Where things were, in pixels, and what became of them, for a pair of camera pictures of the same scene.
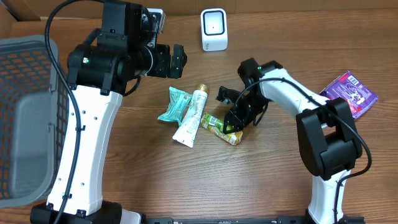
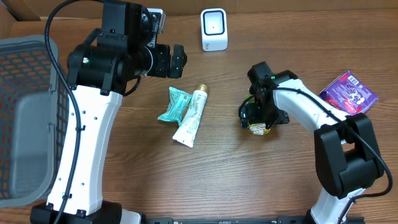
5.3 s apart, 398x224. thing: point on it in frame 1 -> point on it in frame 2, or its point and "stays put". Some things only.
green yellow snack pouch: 216,126 -> 259,128
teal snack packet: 178,103 stays put
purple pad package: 349,86 stays put
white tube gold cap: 187,131 stays put
